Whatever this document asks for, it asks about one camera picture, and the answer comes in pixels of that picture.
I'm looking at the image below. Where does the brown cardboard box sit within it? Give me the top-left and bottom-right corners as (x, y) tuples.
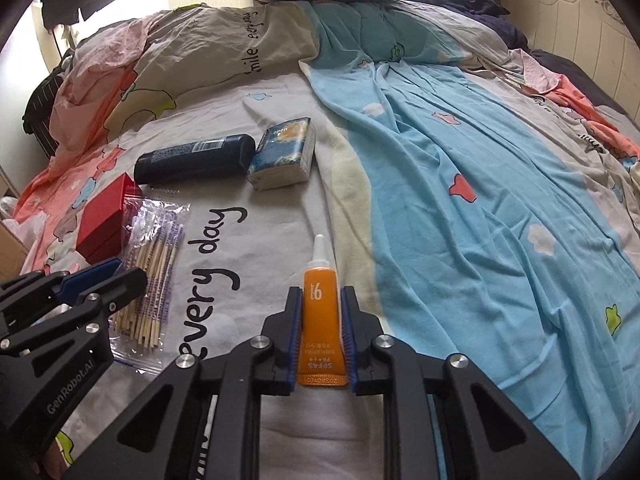
(0, 221), (29, 281)

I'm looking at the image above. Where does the pink crumpled sheet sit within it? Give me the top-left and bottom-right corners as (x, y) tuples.
(50, 11), (165, 167)

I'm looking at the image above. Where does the black striped suitcase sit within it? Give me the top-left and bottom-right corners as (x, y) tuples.
(22, 50), (73, 158)

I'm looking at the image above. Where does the dark blue cylindrical bottle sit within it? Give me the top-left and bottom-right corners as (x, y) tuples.
(134, 133), (256, 186)

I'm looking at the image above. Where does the orange cream tube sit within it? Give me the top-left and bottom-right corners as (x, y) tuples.
(297, 234), (347, 387)

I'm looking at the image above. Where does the cartoon patterned duvet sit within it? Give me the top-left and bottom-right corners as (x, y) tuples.
(14, 2), (639, 479)

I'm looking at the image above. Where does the bag of cotton swabs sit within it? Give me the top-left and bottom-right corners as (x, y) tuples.
(110, 194), (190, 375)

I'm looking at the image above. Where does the blue tissue pack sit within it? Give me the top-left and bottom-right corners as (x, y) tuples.
(247, 117), (316, 192)

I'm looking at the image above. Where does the cream wooden headboard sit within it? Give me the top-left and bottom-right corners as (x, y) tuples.
(501, 0), (639, 120)

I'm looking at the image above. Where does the red square gift box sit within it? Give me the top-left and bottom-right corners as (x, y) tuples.
(76, 174), (142, 264)

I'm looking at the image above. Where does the dark navy blanket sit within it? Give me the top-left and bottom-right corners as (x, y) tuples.
(399, 0), (625, 114)

